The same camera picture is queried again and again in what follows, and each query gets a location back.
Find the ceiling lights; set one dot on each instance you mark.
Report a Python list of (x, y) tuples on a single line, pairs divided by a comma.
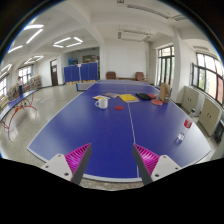
[(62, 41)]

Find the black paddle case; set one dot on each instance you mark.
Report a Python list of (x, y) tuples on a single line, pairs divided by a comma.
[(143, 96)]

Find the table tennis net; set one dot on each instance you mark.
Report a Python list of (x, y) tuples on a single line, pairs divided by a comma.
[(85, 86)]

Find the blue table with red legs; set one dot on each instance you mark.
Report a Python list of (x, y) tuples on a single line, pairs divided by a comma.
[(16, 100)]

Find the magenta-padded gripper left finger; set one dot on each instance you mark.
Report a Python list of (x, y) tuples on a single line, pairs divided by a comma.
[(76, 160)]

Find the dark brown door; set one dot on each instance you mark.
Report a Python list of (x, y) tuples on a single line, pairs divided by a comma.
[(54, 73)]

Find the beige cabinet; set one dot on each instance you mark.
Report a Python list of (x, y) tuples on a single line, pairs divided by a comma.
[(190, 99), (209, 115)]

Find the book shelf unit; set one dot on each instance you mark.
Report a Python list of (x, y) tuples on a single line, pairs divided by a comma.
[(12, 92), (35, 82)]

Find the small bright window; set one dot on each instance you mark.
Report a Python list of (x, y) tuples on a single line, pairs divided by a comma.
[(25, 73)]

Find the large yellow book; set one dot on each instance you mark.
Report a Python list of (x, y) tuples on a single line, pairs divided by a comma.
[(128, 97)]

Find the large black-framed window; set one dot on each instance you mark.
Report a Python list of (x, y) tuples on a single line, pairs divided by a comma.
[(210, 73)]

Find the white ceramic mug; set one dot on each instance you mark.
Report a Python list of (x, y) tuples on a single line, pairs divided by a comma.
[(102, 103)]

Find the blue partition screen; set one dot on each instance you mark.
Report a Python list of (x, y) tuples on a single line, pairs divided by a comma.
[(81, 71)]

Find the person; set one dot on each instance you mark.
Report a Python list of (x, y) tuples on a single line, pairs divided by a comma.
[(20, 85)]

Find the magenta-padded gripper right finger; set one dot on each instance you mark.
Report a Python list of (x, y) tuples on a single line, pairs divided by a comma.
[(148, 160)]

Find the red table tennis paddle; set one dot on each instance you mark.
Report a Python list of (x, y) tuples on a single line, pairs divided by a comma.
[(152, 96), (157, 102)]

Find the clear bottle with red label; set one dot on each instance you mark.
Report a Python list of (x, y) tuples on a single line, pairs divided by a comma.
[(188, 123)]

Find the brown armchair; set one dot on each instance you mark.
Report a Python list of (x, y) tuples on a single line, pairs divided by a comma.
[(140, 76), (111, 75)]

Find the flat round red coaster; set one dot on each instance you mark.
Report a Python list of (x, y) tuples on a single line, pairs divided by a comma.
[(119, 108)]

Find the grey patterned book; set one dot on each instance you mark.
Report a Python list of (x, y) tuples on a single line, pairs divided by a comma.
[(111, 95)]

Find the ceiling air conditioner unit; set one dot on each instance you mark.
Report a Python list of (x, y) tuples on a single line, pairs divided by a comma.
[(135, 35)]

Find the tall black-framed glass door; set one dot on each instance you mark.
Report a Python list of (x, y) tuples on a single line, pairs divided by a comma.
[(165, 66)]

